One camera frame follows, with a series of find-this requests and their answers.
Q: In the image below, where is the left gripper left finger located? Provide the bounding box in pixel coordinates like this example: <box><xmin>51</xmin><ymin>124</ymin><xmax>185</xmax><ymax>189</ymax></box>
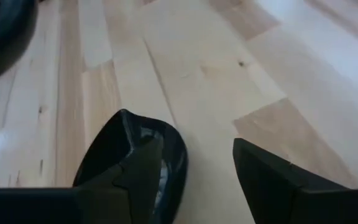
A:
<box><xmin>73</xmin><ymin>138</ymin><xmax>165</xmax><ymax>224</ymax></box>

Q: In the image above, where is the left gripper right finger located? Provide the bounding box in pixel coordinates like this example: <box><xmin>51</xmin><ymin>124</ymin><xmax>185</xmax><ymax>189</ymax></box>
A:
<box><xmin>232</xmin><ymin>138</ymin><xmax>351</xmax><ymax>224</ymax></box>

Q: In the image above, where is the thick black wrist camera cable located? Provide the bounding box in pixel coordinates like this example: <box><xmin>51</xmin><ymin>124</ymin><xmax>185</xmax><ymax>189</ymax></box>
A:
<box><xmin>0</xmin><ymin>0</ymin><xmax>39</xmax><ymax>90</ymax></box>

